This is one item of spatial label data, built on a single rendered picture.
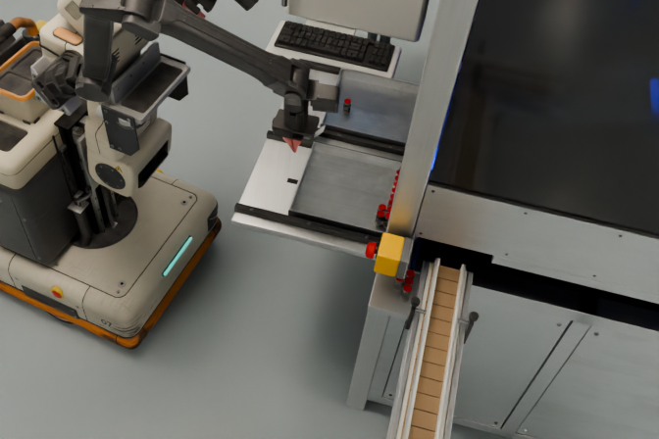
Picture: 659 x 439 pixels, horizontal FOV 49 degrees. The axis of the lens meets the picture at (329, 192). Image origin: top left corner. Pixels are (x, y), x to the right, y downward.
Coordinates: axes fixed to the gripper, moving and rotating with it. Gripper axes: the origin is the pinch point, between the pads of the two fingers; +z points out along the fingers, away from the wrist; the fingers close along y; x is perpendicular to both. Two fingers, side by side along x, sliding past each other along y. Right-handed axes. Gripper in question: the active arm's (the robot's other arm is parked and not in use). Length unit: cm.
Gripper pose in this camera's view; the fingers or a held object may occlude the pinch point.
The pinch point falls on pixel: (295, 148)
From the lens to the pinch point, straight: 177.9
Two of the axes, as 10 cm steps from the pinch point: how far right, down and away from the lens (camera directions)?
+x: 2.4, -7.3, 6.4
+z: -0.5, 6.5, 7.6
